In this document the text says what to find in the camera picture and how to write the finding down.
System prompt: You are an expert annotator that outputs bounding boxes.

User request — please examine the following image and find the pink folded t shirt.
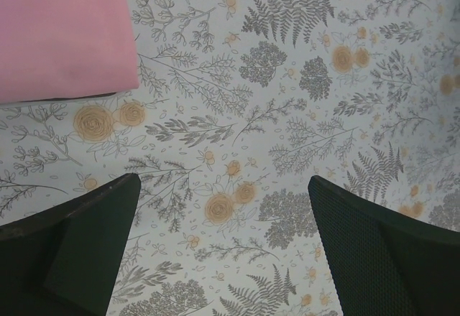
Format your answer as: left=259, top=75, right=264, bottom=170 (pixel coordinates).
left=1, top=0, right=139, bottom=103

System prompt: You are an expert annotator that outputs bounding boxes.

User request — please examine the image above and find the floral table mat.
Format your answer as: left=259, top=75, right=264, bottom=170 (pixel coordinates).
left=1, top=0, right=459, bottom=315

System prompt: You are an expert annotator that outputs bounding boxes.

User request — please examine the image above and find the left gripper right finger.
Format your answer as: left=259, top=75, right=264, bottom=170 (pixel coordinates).
left=308, top=175, right=459, bottom=315

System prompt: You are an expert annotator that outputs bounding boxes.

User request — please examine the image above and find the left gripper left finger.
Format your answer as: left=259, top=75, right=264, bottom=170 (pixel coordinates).
left=1, top=173, right=141, bottom=315

